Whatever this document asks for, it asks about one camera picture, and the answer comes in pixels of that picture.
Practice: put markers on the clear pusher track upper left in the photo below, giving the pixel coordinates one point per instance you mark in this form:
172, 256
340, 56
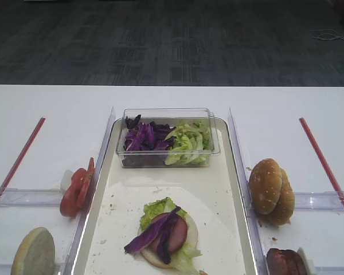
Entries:
14, 197

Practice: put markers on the purple cabbage in container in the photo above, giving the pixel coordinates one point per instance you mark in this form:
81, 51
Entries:
145, 137

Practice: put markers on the sesame bun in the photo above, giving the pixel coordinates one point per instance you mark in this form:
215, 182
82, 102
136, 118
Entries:
265, 183
284, 208

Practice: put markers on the clear pusher track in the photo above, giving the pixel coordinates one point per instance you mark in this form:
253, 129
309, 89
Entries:
323, 201
14, 197

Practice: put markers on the clear front rail left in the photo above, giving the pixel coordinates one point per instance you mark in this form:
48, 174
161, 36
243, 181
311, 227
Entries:
69, 264

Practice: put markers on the metal serving tray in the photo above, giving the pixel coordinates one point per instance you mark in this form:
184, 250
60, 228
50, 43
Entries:
211, 195

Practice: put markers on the meat patty slice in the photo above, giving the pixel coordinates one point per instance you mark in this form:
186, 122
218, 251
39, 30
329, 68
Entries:
296, 263
279, 263

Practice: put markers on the purple cabbage leaf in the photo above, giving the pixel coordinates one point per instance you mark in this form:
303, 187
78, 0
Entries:
162, 227

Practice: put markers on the sesame bun top outer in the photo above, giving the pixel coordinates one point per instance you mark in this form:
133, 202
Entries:
265, 183

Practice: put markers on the meat patty on burger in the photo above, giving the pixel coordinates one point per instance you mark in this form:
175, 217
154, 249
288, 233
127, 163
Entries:
178, 236

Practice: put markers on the red strip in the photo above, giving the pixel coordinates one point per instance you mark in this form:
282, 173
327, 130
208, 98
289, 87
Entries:
323, 160
21, 155

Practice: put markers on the white pusher block lower right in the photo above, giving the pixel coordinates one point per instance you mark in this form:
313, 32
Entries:
308, 263

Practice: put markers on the clear plastic salad container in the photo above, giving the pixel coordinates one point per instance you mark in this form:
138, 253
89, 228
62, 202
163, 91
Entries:
171, 116

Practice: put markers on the clear pusher track upper right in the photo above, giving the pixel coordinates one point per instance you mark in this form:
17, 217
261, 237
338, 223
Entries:
323, 201

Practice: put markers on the green lettuce in container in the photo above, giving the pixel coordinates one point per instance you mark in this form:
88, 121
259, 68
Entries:
186, 140

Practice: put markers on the bun bottom slice left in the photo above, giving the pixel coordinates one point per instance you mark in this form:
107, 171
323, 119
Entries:
36, 253

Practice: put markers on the red strip left side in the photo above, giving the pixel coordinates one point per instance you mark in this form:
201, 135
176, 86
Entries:
21, 155

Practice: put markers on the sesame bun top inner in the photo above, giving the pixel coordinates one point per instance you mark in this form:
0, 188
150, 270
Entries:
284, 208

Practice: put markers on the tomato slices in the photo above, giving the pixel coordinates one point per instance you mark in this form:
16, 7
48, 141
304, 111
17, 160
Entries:
74, 198

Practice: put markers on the red strip right side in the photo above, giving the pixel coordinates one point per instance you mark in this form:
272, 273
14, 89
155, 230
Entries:
323, 160

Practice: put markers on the meat patty slice inner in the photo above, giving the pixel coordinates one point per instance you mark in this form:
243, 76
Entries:
296, 263

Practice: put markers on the meat patty slice outer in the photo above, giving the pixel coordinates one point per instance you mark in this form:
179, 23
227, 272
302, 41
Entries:
279, 263

